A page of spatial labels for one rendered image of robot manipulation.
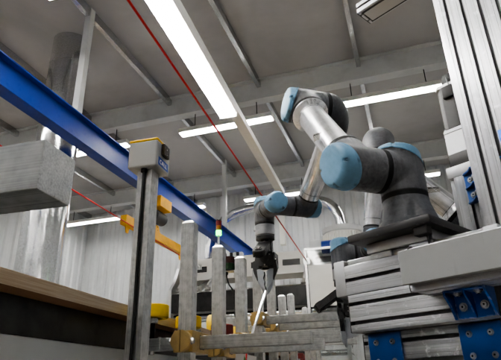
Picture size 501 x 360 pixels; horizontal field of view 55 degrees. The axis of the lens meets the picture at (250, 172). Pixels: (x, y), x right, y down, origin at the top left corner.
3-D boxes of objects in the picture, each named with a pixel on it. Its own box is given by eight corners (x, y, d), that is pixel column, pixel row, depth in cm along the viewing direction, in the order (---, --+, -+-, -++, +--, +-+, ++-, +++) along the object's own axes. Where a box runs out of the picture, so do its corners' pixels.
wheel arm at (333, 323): (343, 327, 211) (342, 318, 213) (342, 326, 208) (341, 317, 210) (233, 333, 222) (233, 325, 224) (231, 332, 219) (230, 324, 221)
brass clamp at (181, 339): (210, 354, 126) (210, 334, 128) (191, 351, 114) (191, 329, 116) (188, 355, 127) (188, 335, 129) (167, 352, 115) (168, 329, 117)
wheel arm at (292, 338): (313, 348, 117) (312, 329, 118) (311, 346, 114) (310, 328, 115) (147, 355, 126) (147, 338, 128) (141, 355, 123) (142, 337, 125)
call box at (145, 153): (168, 180, 112) (170, 149, 115) (156, 167, 106) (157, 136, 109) (141, 182, 114) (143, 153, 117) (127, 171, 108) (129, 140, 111)
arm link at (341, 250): (353, 235, 170) (329, 236, 171) (356, 266, 166) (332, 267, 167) (352, 241, 177) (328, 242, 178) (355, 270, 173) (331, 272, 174)
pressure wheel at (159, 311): (159, 350, 130) (162, 306, 135) (172, 348, 124) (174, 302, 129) (130, 349, 126) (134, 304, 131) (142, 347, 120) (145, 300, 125)
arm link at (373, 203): (399, 116, 170) (393, 252, 152) (395, 131, 180) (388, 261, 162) (365, 114, 172) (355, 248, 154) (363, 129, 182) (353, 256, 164)
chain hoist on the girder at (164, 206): (171, 235, 687) (171, 202, 707) (159, 228, 657) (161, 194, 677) (153, 236, 694) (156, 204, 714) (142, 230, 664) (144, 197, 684)
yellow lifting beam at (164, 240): (185, 261, 740) (186, 241, 753) (125, 230, 591) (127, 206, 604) (180, 261, 742) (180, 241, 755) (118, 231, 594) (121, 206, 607)
